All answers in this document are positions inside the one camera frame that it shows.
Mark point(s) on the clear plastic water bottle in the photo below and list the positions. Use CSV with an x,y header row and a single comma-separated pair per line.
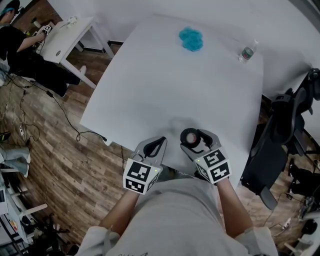
x,y
246,53

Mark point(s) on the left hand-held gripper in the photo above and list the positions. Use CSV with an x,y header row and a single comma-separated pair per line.
x,y
138,175

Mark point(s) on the white plant pot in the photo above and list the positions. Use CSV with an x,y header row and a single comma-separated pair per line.
x,y
36,23

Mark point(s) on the black tape roll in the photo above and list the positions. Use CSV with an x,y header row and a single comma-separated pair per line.
x,y
183,133

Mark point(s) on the person's grey shirt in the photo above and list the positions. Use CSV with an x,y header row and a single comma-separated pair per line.
x,y
175,220

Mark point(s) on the black office chair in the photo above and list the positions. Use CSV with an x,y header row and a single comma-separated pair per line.
x,y
313,82
270,155

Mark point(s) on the blue mesh bath sponge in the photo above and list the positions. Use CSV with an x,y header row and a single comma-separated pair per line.
x,y
191,38

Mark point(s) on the person's right forearm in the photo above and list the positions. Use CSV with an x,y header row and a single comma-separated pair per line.
x,y
233,210

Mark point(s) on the black bag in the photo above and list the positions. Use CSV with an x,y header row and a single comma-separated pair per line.
x,y
305,180

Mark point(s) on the person's left forearm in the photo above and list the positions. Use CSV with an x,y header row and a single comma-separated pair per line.
x,y
120,215

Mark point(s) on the white desk frame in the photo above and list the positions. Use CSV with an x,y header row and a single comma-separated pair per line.
x,y
15,215

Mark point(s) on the small white table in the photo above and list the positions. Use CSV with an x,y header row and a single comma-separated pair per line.
x,y
67,37

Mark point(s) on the white power strip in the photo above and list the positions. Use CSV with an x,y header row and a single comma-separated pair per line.
x,y
286,223

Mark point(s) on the white flower bunch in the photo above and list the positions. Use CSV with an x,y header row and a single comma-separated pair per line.
x,y
70,22

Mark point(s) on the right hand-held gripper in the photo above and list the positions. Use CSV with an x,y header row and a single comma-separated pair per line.
x,y
215,166

